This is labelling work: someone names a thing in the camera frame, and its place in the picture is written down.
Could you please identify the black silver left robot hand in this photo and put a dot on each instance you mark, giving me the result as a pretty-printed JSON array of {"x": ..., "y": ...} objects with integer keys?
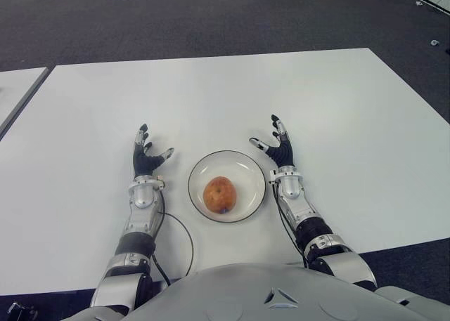
[{"x": 142, "y": 163}]

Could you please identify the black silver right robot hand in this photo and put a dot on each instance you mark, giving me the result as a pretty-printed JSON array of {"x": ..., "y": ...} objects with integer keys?
[{"x": 283, "y": 152}]

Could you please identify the red yellow apple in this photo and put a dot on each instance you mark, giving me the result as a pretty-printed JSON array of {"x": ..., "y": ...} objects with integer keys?
[{"x": 219, "y": 194}]

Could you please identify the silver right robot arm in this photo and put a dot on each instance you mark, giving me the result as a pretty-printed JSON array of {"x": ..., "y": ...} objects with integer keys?
[{"x": 316, "y": 229}]

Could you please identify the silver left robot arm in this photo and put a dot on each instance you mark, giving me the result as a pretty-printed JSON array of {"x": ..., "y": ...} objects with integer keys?
[{"x": 140, "y": 201}]

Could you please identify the white plate with black rim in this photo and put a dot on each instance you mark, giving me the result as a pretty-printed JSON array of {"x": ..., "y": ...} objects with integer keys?
[{"x": 246, "y": 173}]

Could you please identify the white side table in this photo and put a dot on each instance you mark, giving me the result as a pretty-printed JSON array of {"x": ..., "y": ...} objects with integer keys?
[{"x": 17, "y": 89}]

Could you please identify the grey robot torso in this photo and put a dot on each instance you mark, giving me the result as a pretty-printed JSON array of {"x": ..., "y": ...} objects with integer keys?
[{"x": 267, "y": 296}]

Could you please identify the black device beside torso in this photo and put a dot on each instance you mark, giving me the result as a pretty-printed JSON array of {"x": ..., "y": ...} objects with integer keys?
[{"x": 19, "y": 312}]

